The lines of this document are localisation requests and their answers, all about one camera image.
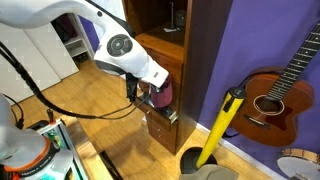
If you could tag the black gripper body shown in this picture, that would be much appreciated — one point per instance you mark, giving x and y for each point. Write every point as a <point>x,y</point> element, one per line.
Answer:
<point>149,89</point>

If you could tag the maroon baseball cap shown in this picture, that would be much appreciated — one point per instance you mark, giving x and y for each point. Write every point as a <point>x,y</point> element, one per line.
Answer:
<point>162,96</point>

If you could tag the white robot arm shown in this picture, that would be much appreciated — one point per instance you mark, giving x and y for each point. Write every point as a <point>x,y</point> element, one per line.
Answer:
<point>118,53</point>

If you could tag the open wooden drawer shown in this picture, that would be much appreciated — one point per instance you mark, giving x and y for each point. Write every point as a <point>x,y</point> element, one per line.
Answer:
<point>163,116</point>

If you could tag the brown wooden drawer cabinet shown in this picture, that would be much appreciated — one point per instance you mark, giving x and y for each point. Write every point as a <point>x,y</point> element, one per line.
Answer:
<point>184,37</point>

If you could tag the yellow pole stand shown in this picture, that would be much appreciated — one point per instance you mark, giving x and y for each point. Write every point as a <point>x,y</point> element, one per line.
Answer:
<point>196,157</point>

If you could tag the grey cloth on floor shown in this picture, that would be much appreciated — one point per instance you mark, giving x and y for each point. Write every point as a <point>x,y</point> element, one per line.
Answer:
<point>211,172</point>

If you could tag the white closet shelf unit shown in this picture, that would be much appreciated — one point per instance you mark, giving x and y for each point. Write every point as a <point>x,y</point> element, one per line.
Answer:
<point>71,32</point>

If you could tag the acoustic guitar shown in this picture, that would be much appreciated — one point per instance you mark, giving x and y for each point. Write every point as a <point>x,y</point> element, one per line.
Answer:
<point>268,115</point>

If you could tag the banjo with white head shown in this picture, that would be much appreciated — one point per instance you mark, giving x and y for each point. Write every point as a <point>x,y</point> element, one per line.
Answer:
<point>299,164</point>

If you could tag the robot base with orange ring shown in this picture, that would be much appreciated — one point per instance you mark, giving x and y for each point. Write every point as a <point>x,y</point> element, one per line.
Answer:
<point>26,154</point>

